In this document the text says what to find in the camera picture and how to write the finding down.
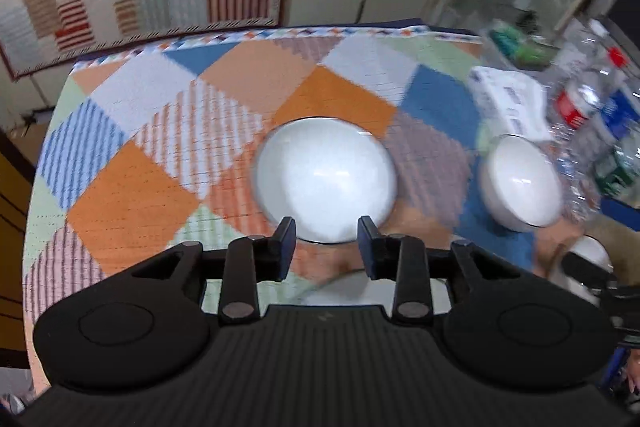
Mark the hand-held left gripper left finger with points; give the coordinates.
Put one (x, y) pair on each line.
(285, 242)

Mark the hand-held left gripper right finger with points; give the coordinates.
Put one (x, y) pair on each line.
(367, 247)

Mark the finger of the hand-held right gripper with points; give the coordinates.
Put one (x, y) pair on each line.
(590, 272)

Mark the white cup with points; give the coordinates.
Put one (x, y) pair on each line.
(594, 249)

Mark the large white plate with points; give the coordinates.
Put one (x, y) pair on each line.
(375, 294)

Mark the white ribbed bowl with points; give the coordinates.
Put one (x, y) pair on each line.
(325, 172)
(520, 177)

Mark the green label water bottle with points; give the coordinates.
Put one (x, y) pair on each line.
(617, 172)

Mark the patchwork tablecloth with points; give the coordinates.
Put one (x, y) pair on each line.
(130, 207)

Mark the blue label water bottle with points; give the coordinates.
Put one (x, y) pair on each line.
(617, 107)

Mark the red label water bottle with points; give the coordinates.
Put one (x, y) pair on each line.
(572, 104)

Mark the white tissue pack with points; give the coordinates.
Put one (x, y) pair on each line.
(510, 97)

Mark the clear white cap bottle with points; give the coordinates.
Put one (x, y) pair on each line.
(587, 44)

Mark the green plastic basket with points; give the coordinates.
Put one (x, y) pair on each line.
(520, 44)

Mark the yellow wooden chair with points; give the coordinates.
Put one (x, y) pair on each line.
(12, 217)

